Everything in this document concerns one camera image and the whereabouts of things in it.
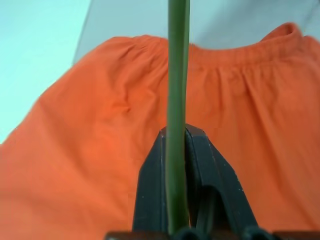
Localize orange shorts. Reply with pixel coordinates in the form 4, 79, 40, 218
0, 22, 320, 240

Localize green strip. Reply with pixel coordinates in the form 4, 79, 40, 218
164, 0, 216, 237

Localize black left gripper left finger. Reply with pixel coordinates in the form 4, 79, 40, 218
131, 126, 171, 233

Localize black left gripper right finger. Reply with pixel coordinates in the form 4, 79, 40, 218
184, 123, 258, 233

